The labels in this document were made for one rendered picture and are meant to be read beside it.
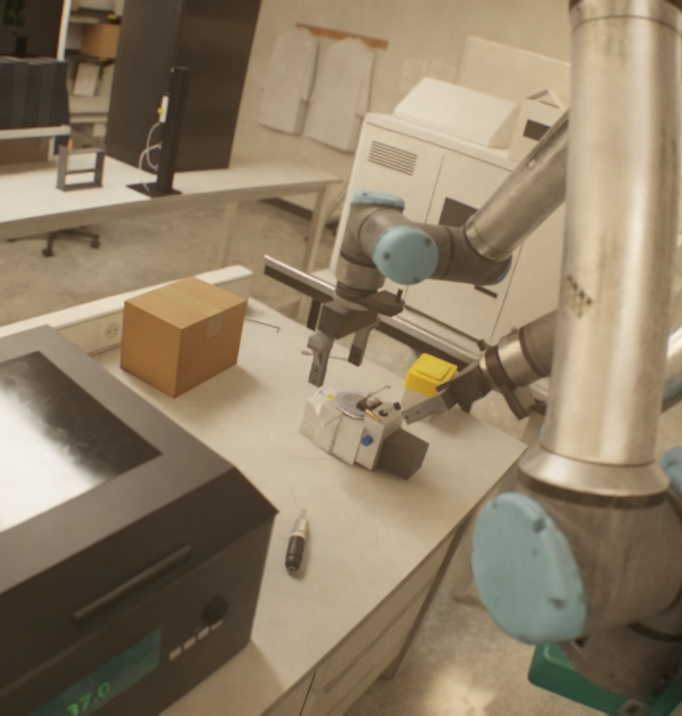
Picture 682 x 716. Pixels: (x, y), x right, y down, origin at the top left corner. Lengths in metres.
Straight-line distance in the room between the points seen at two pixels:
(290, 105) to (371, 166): 3.97
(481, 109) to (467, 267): 1.07
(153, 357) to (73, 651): 0.85
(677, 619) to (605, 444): 0.28
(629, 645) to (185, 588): 0.50
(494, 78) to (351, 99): 1.24
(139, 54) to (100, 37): 2.32
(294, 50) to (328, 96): 0.59
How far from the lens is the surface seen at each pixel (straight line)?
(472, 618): 2.32
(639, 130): 0.59
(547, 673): 0.84
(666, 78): 0.62
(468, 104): 2.08
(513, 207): 0.95
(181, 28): 2.96
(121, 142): 3.23
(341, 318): 1.13
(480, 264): 1.04
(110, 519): 0.62
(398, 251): 0.97
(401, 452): 1.20
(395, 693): 2.02
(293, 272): 1.81
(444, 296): 1.92
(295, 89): 5.91
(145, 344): 1.34
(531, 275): 1.80
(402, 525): 1.14
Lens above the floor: 1.63
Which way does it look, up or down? 27 degrees down
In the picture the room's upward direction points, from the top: 14 degrees clockwise
